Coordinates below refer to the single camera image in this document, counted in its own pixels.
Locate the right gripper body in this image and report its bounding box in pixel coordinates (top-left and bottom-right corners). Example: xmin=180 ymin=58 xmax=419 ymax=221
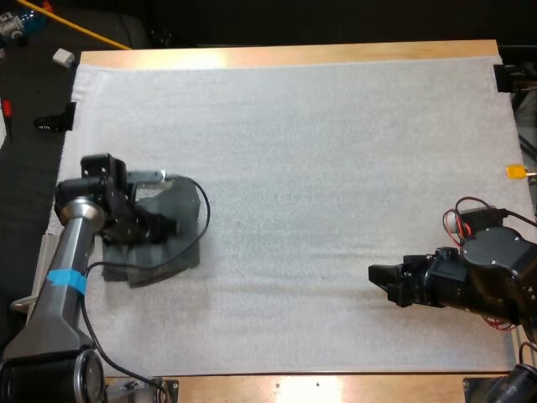
xmin=399 ymin=247 xmax=470 ymax=309

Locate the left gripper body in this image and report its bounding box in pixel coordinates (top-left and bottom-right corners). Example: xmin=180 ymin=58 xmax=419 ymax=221
xmin=102 ymin=184 xmax=181 ymax=247

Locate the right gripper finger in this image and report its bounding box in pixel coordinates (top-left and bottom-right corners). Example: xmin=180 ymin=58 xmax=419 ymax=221
xmin=387 ymin=285 xmax=407 ymax=307
xmin=368 ymin=264 xmax=406 ymax=290

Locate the grey-green towel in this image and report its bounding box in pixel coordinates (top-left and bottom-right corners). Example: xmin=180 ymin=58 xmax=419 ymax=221
xmin=102 ymin=234 xmax=201 ymax=290
xmin=133 ymin=175 xmax=201 ymax=253

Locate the dark clamp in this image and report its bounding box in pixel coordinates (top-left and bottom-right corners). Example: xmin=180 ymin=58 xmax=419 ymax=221
xmin=493 ymin=63 xmax=515 ymax=94
xmin=33 ymin=101 xmax=77 ymax=133

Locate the black cable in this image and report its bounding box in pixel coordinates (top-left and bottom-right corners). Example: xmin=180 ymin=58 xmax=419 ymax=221
xmin=502 ymin=209 xmax=537 ymax=230
xmin=81 ymin=174 xmax=211 ymax=395

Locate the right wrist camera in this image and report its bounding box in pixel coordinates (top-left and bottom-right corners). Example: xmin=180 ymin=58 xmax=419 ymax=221
xmin=443 ymin=207 xmax=507 ymax=238

